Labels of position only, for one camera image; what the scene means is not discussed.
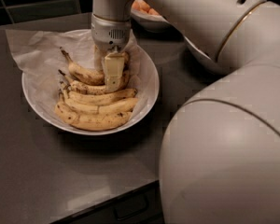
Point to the spotted banana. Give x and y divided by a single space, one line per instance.
87 75
80 87

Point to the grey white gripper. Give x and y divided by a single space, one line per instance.
110 34

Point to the white bowl of apricots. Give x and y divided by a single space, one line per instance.
151 23

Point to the orange apricots pile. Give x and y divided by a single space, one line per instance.
144 8

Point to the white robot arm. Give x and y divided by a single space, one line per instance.
220 155

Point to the left dark drawer front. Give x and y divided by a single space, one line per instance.
103 213

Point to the white paper under bananas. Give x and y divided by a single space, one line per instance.
37 53

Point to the white banana bowl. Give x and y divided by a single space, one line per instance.
149 78

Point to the black left drawer handle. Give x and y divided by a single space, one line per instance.
130 207

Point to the yellow banana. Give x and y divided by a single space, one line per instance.
124 105
104 99
90 122

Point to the bottom yellow banana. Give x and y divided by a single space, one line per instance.
90 122

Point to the white strawberry bowl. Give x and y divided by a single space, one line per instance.
205 61

